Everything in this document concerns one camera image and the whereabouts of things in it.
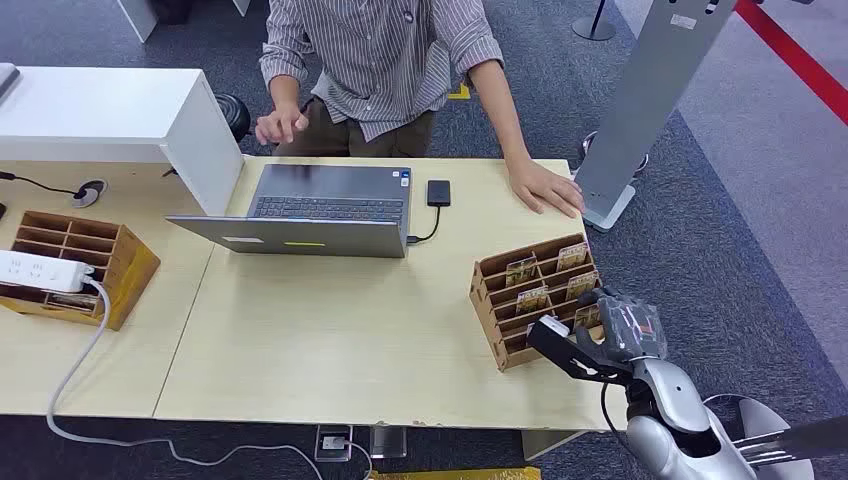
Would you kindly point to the metal floor socket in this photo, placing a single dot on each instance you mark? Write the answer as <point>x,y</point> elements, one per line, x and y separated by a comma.
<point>333,443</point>

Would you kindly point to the red floor tape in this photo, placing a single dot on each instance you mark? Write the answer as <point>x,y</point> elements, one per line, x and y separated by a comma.
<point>795,56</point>

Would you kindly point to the person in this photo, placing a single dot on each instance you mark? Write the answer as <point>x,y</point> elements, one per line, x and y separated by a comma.
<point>381,60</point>

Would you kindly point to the grey slanted kiosk stand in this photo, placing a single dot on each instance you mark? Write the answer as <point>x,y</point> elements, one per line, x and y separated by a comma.
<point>646,99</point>

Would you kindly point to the printed card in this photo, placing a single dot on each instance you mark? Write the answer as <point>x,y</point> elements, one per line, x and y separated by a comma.
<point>521,269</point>
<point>588,316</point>
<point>572,256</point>
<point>582,284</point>
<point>532,300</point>

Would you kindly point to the person's left hand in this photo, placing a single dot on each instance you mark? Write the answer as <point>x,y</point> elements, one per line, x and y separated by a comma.
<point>543,187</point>

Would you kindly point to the wooden card holder with cards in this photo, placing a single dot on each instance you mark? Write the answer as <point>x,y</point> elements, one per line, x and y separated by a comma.
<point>510,318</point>

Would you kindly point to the person's right hand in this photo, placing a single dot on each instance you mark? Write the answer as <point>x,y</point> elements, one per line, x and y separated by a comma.
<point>279,126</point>

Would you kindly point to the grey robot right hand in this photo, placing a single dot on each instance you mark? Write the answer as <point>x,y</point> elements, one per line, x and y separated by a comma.
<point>626,328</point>

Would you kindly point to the white furniture piece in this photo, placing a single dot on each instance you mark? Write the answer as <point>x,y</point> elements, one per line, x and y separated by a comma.
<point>139,16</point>

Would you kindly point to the silver round robot body part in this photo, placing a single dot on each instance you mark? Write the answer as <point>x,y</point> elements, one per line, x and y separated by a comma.
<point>762,424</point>

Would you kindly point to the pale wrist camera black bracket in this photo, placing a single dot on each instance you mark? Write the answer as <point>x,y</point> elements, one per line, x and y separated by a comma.
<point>563,348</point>

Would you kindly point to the black round stool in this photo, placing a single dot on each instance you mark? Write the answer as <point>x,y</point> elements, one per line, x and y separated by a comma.
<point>233,114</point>

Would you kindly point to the person's left forearm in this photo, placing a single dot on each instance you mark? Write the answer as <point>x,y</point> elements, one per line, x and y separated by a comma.
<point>500,112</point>

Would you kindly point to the black external drive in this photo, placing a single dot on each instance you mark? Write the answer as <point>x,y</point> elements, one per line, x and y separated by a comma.
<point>438,193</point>

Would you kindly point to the white desk box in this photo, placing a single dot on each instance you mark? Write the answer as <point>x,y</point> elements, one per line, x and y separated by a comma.
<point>119,112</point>

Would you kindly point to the grey laptop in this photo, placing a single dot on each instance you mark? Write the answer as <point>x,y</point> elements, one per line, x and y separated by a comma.
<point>311,212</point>

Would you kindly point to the empty wooden slot organizer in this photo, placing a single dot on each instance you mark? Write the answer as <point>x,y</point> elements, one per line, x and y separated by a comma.
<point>112,258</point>

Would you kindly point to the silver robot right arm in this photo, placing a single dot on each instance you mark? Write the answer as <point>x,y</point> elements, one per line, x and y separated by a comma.
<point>669,411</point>

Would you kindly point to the white power strip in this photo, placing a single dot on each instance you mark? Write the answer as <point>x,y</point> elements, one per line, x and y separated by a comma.
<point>40,270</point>

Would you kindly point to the dark flat device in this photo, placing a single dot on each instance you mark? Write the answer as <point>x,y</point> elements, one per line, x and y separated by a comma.
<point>6,79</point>

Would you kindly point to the yellow floor sticker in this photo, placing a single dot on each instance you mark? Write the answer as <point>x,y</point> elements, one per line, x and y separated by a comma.
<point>460,91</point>

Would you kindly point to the yellow padded envelope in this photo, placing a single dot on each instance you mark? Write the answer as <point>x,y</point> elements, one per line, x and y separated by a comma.
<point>457,474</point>

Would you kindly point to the person's right forearm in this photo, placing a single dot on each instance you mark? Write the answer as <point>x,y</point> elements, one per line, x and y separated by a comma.
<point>285,93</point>

